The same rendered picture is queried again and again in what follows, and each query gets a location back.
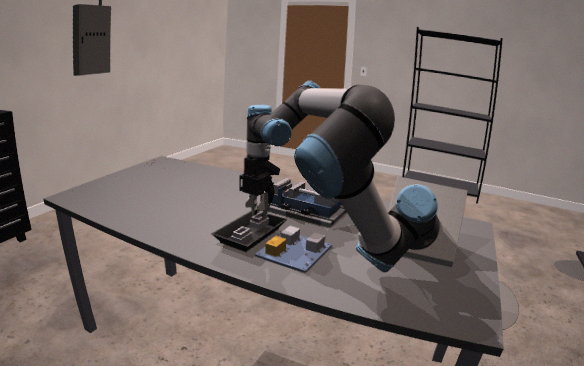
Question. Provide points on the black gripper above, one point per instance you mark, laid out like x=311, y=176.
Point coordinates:
x=258, y=186

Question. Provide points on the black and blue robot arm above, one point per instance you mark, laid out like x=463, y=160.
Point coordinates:
x=338, y=155

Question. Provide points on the orange block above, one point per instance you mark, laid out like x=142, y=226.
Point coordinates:
x=275, y=246

